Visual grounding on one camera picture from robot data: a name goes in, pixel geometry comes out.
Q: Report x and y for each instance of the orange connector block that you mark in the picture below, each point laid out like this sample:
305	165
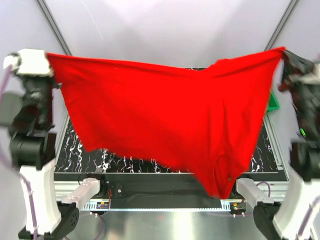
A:
238	206
103	205

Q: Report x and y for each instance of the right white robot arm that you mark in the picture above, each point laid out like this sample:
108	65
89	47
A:
293	218

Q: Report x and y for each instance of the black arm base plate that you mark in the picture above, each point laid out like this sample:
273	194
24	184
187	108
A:
163	191

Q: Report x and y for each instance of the green plastic bin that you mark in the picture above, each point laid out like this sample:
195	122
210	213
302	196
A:
273	104

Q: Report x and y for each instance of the right orange connector block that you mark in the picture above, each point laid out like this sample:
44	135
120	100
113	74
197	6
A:
238	206

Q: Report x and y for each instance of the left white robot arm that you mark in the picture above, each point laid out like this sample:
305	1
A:
29	121

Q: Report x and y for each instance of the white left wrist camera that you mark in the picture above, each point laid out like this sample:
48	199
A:
29	62

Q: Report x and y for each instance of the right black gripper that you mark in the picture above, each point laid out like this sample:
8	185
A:
294	64

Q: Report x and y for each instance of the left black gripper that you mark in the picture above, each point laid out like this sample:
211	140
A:
26	78

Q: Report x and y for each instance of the left orange connector block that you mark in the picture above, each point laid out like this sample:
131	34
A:
103	205

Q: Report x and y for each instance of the bright red t-shirt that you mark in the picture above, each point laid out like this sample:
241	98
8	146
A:
207	122

